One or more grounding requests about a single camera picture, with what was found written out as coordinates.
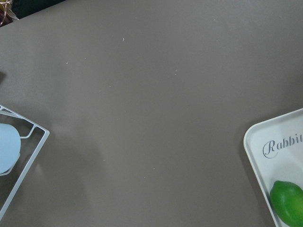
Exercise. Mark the white wire cup rack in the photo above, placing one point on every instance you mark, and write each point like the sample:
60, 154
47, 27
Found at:
33, 136

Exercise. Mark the copper wire bottle rack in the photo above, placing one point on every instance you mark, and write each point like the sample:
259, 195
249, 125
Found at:
7, 16

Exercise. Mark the cream plastic tray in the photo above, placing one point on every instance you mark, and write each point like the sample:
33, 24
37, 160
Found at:
275, 150

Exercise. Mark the blue plastic cup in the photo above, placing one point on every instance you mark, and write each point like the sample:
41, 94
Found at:
10, 144

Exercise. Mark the green lime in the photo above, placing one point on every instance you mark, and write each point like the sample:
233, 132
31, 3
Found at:
287, 201

